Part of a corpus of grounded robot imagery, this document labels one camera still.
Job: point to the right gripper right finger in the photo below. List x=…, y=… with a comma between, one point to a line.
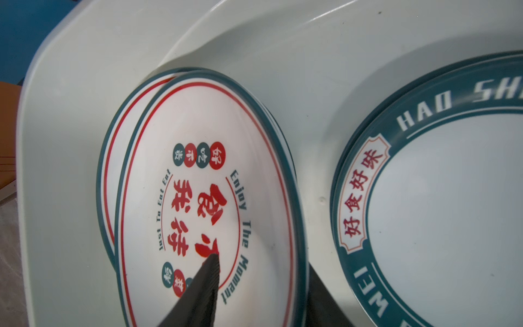
x=321, y=309

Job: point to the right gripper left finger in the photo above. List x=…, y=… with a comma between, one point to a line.
x=197, y=306

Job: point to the green lettered plate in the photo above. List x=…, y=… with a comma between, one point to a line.
x=426, y=204

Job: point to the plate with red coin pattern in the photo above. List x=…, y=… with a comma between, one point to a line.
x=114, y=147

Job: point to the white plastic bin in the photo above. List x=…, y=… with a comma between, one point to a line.
x=319, y=66

